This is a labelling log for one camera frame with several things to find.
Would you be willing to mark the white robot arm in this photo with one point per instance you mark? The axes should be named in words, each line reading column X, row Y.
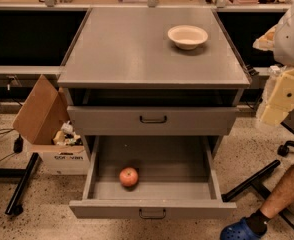
column 283, row 53

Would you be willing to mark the black table leg right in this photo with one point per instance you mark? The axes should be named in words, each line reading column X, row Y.
column 255, row 182

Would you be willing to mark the open grey lower drawer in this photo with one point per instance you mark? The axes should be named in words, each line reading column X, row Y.
column 176, row 180

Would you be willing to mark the grey drawer cabinet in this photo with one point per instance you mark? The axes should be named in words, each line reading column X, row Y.
column 124, row 58

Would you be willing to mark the black table leg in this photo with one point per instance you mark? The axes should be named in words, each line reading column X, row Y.
column 14, row 207
column 255, row 182

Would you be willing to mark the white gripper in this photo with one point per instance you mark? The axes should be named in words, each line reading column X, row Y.
column 292, row 39

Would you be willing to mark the white paper bowl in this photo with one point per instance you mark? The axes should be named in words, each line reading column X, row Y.
column 187, row 37

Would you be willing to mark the blue croc shoe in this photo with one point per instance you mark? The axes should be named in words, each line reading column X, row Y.
column 240, row 231

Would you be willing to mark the closed grey upper drawer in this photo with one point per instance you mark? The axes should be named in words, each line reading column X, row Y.
column 154, row 121

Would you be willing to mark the cardboard box with items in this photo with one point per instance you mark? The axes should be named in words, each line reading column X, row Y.
column 40, row 122

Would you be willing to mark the black table leg left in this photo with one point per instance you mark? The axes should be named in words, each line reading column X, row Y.
column 14, row 207

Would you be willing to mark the black power adapter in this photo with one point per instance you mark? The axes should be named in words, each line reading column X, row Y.
column 18, row 145

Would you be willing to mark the red apple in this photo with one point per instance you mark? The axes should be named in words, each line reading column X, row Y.
column 128, row 177

